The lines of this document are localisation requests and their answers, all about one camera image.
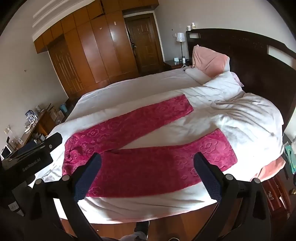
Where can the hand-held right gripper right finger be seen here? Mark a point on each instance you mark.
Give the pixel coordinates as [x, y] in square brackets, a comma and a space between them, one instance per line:
[208, 179]

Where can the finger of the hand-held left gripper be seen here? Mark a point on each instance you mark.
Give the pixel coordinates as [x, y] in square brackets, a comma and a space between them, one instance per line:
[55, 140]

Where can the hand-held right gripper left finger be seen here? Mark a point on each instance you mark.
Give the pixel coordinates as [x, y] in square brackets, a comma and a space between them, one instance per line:
[86, 183]

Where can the magenta fleece towel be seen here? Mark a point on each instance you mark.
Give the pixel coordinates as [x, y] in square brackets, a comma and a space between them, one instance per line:
[143, 166]

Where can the cluttered wooden desk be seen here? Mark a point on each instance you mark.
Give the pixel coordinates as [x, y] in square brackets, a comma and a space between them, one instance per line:
[44, 125]

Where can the white tablet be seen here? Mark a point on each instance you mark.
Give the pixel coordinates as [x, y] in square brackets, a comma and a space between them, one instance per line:
[6, 153]

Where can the blue waste bin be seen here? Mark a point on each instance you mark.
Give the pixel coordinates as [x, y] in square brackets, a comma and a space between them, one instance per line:
[63, 108]

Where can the clear water pitcher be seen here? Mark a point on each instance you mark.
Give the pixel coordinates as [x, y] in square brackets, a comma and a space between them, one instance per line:
[30, 117]

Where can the pink blanket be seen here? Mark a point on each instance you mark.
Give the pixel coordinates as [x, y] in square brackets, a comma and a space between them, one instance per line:
[274, 168]

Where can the red wooden nightstand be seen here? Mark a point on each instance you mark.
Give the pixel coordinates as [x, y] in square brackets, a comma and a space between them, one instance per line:
[277, 197]

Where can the person's legs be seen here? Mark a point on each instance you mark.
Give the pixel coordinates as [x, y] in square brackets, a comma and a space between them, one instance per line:
[141, 230]

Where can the white crumpled duvet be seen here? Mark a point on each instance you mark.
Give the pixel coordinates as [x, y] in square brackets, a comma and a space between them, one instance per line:
[242, 111]

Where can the bed with white sheet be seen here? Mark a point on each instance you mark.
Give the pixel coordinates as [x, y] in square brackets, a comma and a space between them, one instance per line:
[120, 92]

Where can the teal bag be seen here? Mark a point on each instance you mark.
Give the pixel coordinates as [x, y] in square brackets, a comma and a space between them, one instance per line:
[291, 157]

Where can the brown wooden wardrobe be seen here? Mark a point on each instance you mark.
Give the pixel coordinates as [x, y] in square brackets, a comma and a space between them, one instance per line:
[92, 46]

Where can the white pillow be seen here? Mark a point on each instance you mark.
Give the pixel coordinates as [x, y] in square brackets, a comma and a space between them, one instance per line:
[194, 73]

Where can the pink pillow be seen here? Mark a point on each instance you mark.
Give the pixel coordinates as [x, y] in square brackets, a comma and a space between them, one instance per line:
[208, 60]

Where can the dark wooden nightstand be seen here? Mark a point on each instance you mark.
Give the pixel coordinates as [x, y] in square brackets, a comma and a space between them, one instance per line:
[172, 63]

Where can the brown wooden door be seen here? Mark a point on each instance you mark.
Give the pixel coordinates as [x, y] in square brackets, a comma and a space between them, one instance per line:
[144, 41]

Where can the dark wooden headboard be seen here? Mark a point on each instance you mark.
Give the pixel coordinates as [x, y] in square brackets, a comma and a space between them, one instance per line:
[242, 48]

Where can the white table lamp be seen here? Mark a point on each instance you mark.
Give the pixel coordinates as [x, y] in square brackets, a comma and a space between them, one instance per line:
[180, 38]

